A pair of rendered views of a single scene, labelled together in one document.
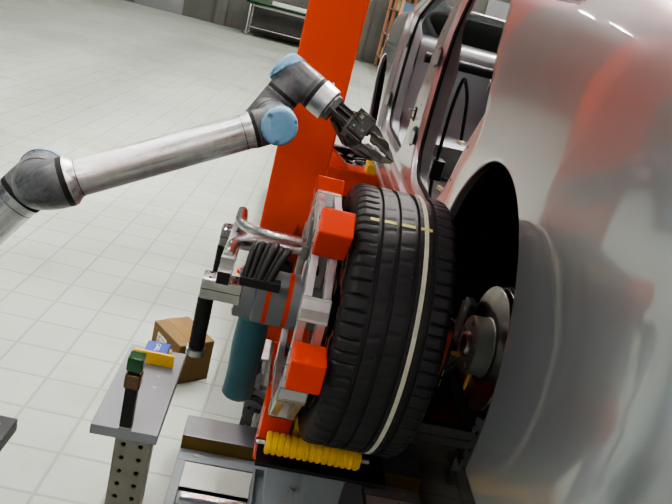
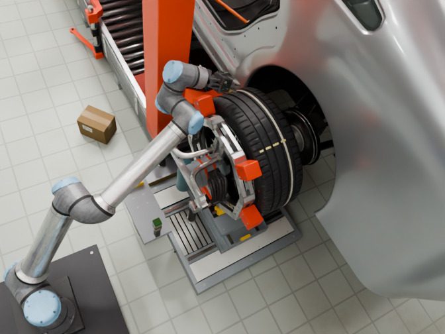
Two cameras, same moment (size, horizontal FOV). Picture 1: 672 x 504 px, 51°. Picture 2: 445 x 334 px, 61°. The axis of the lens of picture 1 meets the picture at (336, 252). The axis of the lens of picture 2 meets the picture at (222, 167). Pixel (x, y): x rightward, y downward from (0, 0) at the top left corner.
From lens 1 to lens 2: 144 cm
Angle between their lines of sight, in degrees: 49
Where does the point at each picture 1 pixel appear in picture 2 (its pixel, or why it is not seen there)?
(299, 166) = not seen: hidden behind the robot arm
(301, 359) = (253, 222)
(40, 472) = (98, 234)
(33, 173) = (91, 218)
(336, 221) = (252, 171)
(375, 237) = (266, 162)
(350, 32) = (188, 10)
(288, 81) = (180, 85)
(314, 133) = not seen: hidden behind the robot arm
